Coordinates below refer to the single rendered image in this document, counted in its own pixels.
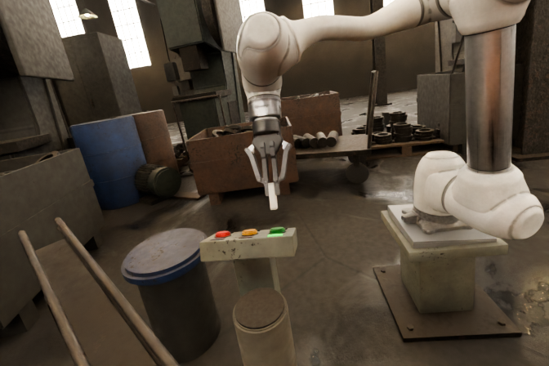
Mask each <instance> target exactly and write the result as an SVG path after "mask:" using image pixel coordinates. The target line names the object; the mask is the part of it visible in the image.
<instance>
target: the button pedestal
mask: <svg viewBox="0 0 549 366"><path fill-rule="evenodd" d="M242 232H243V231H241V232H230V235H229V236H225V237H216V234H214V235H212V236H210V237H208V238H207V239H205V240H203V241H201V242H200V243H199V248H200V259H201V261H229V260H233V263H234V270H235V273H236V278H237V282H238V286H239V292H240V296H241V297H242V296H243V295H244V294H246V293H247V292H250V291H252V290H253V289H256V288H272V289H274V290H276V291H278V292H280V293H281V291H280V286H279V277H278V272H277V267H276V262H275V258H276V257H294V256H295V252H296V250H297V229H296V228H285V231H284V232H282V233H275V234H283V235H281V236H270V237H268V235H269V234H273V233H270V230H258V231H257V233H256V234H251V235H242ZM241 236H253V237H252V238H246V239H239V237H241ZM218 238H225V239H223V240H211V239H218ZM210 240H211V241H210Z"/></svg>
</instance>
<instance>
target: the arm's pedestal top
mask: <svg viewBox="0 0 549 366"><path fill-rule="evenodd" d="M381 218H382V220H383V222H384V223H385V225H386V227H387V228H388V230H389V231H390V233H391V234H392V236H393V237H394V239H395V241H396V242H397V244H398V245H399V247H400V248H401V250H402V252H403V253H404V255H405V256H406V257H407V259H408V261H409V262H415V261H435V260H445V259H456V258H466V257H486V256H497V255H506V254H507V252H508V244H507V243H505V242H504V241H503V240H501V239H500V238H497V237H495V238H497V242H491V243H472V244H462V245H452V246H442V247H432V248H413V247H412V246H411V244H410V243H409V242H408V240H407V239H406V238H405V237H404V235H403V233H402V232H401V231H400V229H399V227H398V226H397V225H396V224H395V222H394V221H393V220H392V218H391V217H390V215H389V214H388V211H387V210H386V211H381Z"/></svg>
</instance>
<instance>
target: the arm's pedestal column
mask: <svg viewBox="0 0 549 366"><path fill-rule="evenodd" d="M475 259H476V257H466V258H456V259H445V260H435V261H415V262H409V261H408V259H407V257H406V256H405V255H404V253H403V252H402V250H401V249H400V262H401V265H394V266H374V267H373V271H374V274H375V275H376V278H377V281H378V283H379V285H380V287H381V290H382V293H383V295H384V297H385V299H386V302H387V305H388V306H389V309H390V311H391V314H392V316H393V318H394V321H395V324H396V326H397V328H398V330H399V333H400V336H401V337H402V340H403V342H415V341H447V340H464V339H481V338H498V337H521V335H522V332H521V331H520V330H519V329H518V328H517V327H516V326H515V325H514V323H513V322H512V321H511V320H510V319H509V318H508V317H507V316H506V314H505V313H504V312H503V311H502V310H501V309H500V308H499V307H498V306H497V304H496V303H495V302H494V301H493V300H492V299H491V298H490V297H489V295H488V294H487V293H486V292H485V291H484V290H483V289H482V288H481V287H480V285H479V284H478V283H477V282H476V281H475Z"/></svg>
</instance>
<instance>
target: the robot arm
mask: <svg viewBox="0 0 549 366"><path fill-rule="evenodd" d="M530 1H531V0H394V1H392V2H390V3H389V4H387V5H386V6H384V7H383V8H382V9H380V10H379V11H377V12H375V13H373V14H372V15H369V16H361V17H359V16H335V15H320V16H312V17H308V18H305V19H301V20H289V19H287V18H286V17H285V16H280V17H278V16H277V15H275V14H273V13H271V12H268V11H259V12H255V13H253V14H251V15H250V16H249V17H248V18H247V19H246V20H245V21H244V22H243V23H242V25H241V27H240V29H239V33H238V37H237V46H236V47H237V58H238V62H239V67H240V69H241V73H242V81H243V88H244V91H245V93H246V96H247V98H248V114H249V120H250V121H252V122H253V123H252V130H253V141H252V145H250V146H249V147H248V148H245V150H244V151H245V152H246V153H247V155H248V156H249V158H250V161H251V164H252V168H253V171H254V173H255V176H256V179H257V181H258V182H260V183H263V184H264V186H265V194H266V196H270V210H276V209H277V208H278V204H277V196H276V195H280V189H279V183H280V182H281V181H282V180H285V178H286V172H287V166H288V155H289V152H290V150H291V148H292V145H291V143H287V142H286V141H284V140H283V137H282V136H281V129H280V121H279V119H281V118H282V116H281V100H280V92H281V87H282V75H283V74H284V73H285V72H286V71H287V70H289V69H290V68H291V67H293V66H294V65H295V64H296V63H298V62H299V61H300V59H301V54H302V52H303V51H304V50H305V49H306V48H307V47H310V46H311V45H313V44H315V43H317V42H322V41H328V40H329V41H351V42H360V41H367V40H370V39H374V38H379V37H382V36H385V35H387V34H391V33H396V32H399V31H404V30H407V29H413V28H416V27H418V26H420V25H425V24H428V23H430V22H436V21H440V20H448V19H453V20H454V22H455V24H456V26H457V30H458V31H459V33H460V34H461V35H464V41H465V78H466V151H467V164H466V163H465V162H464V160H463V159H462V158H461V157H460V156H459V155H457V154H455V153H454V152H451V151H432V152H429V153H427V154H426V155H425V156H423V157H422V159H421V161H420V162H419V164H418V165H417V170H416V172H415V178H414V186H413V208H402V213H403V214H404V215H402V216H401V219H402V222H405V223H416V224H417V225H418V226H419V227H420V228H421V229H422V231H423V232H424V233H425V234H434V233H438V232H445V231H450V230H464V229H465V230H471V229H473V228H474V229H476V230H478V231H480V232H483V233H485V234H488V235H491V236H493V237H497V238H501V239H509V240H513V239H527V238H528V237H530V236H532V235H533V234H535V233H536V232H537V231H538V230H539V229H540V227H541V226H542V223H543V221H544V214H543V208H542V205H541V204H540V202H539V201H538V199H537V198H536V197H535V196H534V195H532V194H531V193H530V192H529V188H528V186H527V185H526V182H525V180H524V176H523V173H522V172H521V171H520V169H518V168H517V167H516V166H514V165H513V164H512V163H511V146H512V123H513V100H514V77H515V53H516V23H519V22H520V21H521V20H522V18H523V17H524V14H525V12H526V9H527V7H528V5H529V3H530ZM281 145H283V149H284V151H283V161H282V167H281V173H280V176H279V170H278V162H277V153H278V151H279V149H280V147H281ZM254 148H256V150H257V151H258V152H259V153H260V154H261V161H262V171H263V178H262V175H261V171H260V168H259V166H258V163H257V159H256V156H255V154H254V153H255V150H254ZM268 154H270V157H271V162H272V171H273V183H270V176H269V166H268Z"/></svg>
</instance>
